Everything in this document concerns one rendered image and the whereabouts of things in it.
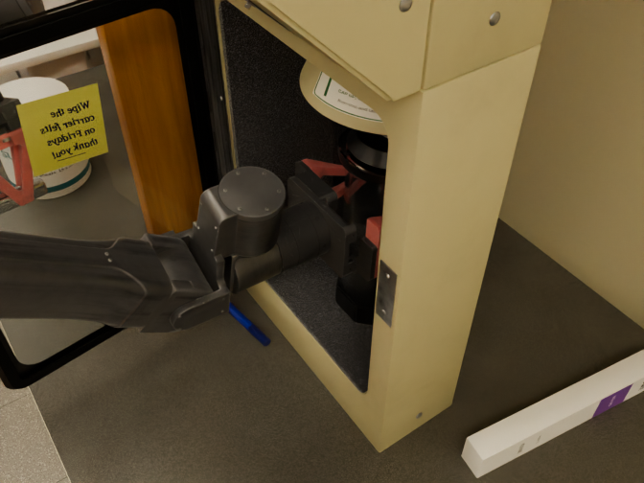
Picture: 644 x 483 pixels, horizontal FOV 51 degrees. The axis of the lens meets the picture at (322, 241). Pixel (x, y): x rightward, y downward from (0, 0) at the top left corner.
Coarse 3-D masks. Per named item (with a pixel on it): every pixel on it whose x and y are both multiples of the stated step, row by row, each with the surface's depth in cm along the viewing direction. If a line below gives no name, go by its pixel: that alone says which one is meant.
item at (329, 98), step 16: (304, 64) 62; (304, 80) 60; (320, 80) 57; (304, 96) 60; (320, 96) 57; (336, 96) 56; (352, 96) 55; (320, 112) 58; (336, 112) 56; (352, 112) 56; (368, 112) 55; (368, 128) 56; (384, 128) 55
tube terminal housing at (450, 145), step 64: (448, 0) 39; (512, 0) 43; (320, 64) 52; (448, 64) 43; (512, 64) 47; (448, 128) 47; (512, 128) 52; (384, 192) 52; (448, 192) 52; (384, 256) 56; (448, 256) 58; (448, 320) 66; (384, 384) 67; (448, 384) 76; (384, 448) 76
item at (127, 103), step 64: (0, 64) 55; (64, 64) 59; (128, 64) 63; (0, 128) 58; (64, 128) 62; (128, 128) 67; (192, 128) 72; (0, 192) 61; (64, 192) 66; (128, 192) 71; (192, 192) 77; (0, 320) 69; (64, 320) 75
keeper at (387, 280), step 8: (384, 264) 56; (384, 272) 57; (392, 272) 56; (384, 280) 57; (392, 280) 56; (384, 288) 58; (392, 288) 57; (384, 296) 59; (392, 296) 57; (384, 304) 59; (392, 304) 58; (376, 312) 61; (384, 312) 60; (392, 312) 59; (384, 320) 61
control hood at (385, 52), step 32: (256, 0) 33; (288, 0) 33; (320, 0) 34; (352, 0) 35; (384, 0) 36; (416, 0) 38; (320, 32) 35; (352, 32) 36; (384, 32) 38; (416, 32) 39; (352, 64) 38; (384, 64) 39; (416, 64) 41; (384, 96) 41
